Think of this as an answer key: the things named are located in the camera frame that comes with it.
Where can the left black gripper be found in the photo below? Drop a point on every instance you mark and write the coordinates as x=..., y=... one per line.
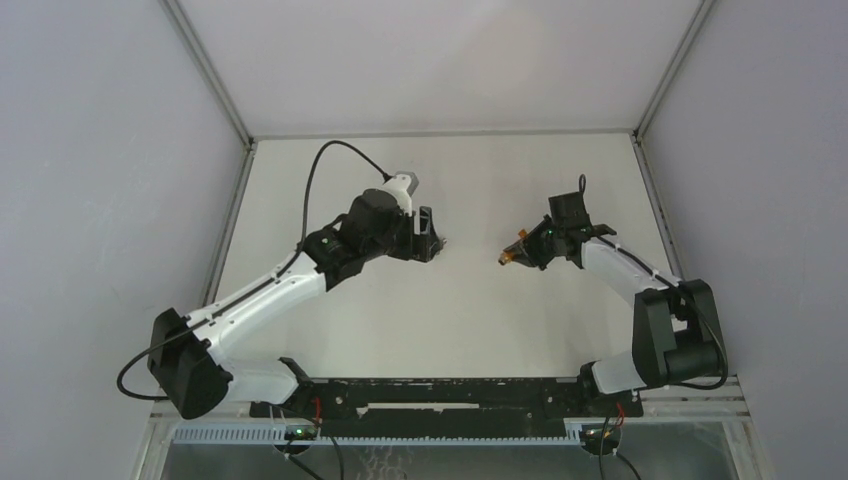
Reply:
x=422, y=247

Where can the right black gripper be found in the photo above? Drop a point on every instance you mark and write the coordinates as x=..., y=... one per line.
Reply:
x=526, y=251

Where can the orange faucet body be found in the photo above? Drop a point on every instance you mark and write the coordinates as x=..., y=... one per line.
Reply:
x=516, y=252

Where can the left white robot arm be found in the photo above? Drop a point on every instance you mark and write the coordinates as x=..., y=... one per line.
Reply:
x=192, y=356

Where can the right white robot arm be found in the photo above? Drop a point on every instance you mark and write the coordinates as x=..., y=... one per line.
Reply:
x=676, y=334

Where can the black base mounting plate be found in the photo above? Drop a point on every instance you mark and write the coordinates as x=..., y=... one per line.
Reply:
x=453, y=408

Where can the right green circuit board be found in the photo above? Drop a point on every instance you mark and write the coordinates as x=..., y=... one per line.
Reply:
x=595, y=435

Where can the green circuit board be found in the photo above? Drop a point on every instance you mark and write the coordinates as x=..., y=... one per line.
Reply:
x=595, y=435
x=301, y=433

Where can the left green circuit board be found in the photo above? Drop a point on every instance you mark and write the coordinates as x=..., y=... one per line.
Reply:
x=301, y=433

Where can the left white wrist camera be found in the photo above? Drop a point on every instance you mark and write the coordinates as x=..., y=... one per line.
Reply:
x=402, y=186

